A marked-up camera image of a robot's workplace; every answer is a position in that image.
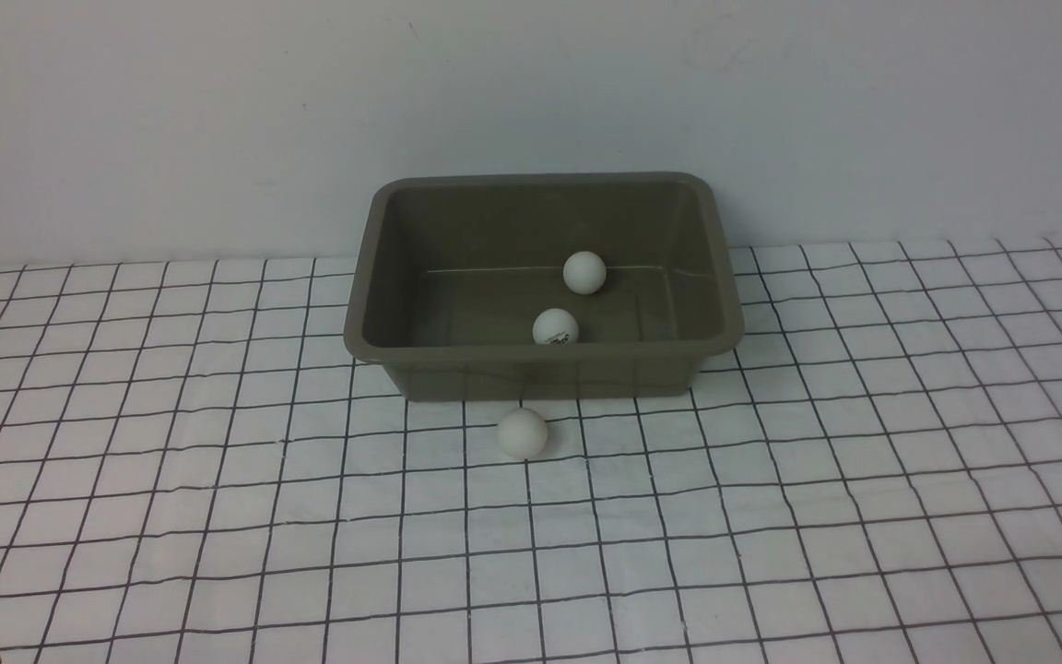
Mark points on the white ping-pong ball with logo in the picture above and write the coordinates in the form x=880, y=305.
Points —
x=555, y=326

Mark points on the white grid tablecloth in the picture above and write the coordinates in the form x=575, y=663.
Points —
x=194, y=470

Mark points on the olive plastic bin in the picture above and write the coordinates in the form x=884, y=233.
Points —
x=454, y=270

